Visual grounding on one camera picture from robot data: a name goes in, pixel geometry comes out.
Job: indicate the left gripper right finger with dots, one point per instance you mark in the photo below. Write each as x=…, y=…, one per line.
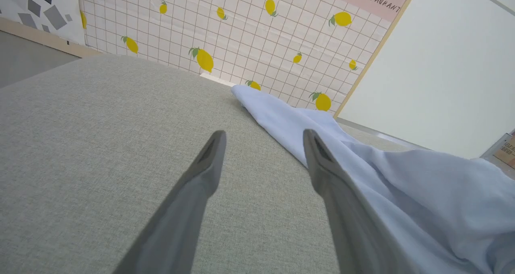
x=354, y=233

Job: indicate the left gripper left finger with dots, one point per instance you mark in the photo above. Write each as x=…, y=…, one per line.
x=173, y=233

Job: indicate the pink restaurant sign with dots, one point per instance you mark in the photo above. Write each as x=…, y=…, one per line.
x=362, y=0

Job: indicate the light blue garment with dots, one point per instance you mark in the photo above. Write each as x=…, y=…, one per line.
x=422, y=193

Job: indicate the grey shapes print partition panel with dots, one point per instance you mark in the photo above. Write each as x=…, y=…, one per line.
x=24, y=0

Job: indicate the small brown cardboard box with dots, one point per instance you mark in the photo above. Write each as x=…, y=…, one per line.
x=507, y=151

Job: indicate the lemon print partition panel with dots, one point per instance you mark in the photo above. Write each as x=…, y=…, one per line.
x=241, y=32

